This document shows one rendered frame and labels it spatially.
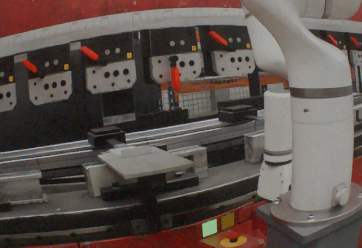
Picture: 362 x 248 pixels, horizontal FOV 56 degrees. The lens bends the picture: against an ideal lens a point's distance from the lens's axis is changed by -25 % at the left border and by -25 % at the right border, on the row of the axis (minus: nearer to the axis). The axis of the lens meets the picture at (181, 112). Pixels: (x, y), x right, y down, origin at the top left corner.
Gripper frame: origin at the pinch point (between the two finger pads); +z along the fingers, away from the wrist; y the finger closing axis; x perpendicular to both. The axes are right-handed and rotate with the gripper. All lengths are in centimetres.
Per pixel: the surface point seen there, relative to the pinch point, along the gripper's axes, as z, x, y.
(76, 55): -39, -12, -99
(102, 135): -13, -16, -65
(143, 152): -13.5, -15.6, -35.9
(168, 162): -13.8, -16.3, -22.8
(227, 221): 4.2, -5.3, -13.0
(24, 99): -24, -39, -102
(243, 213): 3.8, 0.5, -13.0
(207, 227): 3.7, -12.2, -13.0
